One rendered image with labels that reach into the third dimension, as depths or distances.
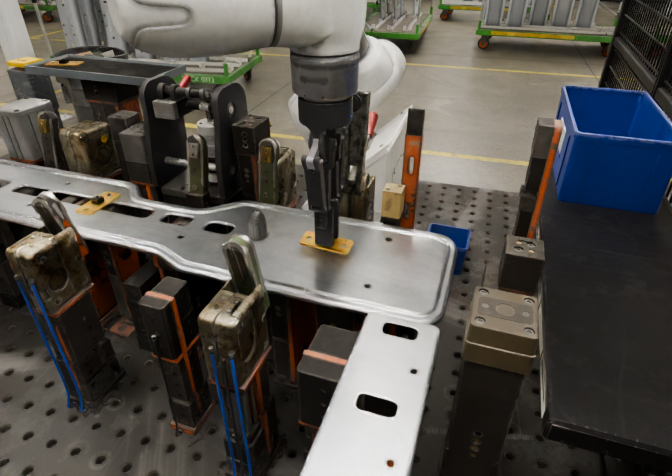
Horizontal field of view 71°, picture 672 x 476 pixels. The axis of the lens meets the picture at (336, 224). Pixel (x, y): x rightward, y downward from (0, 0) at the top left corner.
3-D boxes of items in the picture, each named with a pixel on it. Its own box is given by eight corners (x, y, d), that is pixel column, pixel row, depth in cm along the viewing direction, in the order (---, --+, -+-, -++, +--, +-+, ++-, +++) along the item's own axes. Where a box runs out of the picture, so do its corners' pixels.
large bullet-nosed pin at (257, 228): (246, 246, 81) (242, 213, 77) (255, 236, 83) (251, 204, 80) (263, 249, 80) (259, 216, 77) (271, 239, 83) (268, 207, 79)
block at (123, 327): (108, 332, 103) (68, 218, 88) (146, 295, 113) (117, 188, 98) (128, 338, 101) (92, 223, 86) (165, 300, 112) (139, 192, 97)
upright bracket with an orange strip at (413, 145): (388, 332, 103) (407, 108, 76) (390, 328, 104) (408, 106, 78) (402, 335, 102) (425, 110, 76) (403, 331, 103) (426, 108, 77)
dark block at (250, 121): (251, 289, 115) (230, 124, 93) (264, 273, 121) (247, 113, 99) (269, 294, 114) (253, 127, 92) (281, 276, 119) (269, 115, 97)
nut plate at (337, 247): (298, 243, 76) (297, 237, 76) (306, 231, 79) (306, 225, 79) (347, 255, 74) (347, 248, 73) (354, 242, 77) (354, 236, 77)
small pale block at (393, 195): (373, 342, 100) (381, 190, 81) (377, 331, 103) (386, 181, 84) (389, 347, 99) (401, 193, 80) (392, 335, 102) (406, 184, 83)
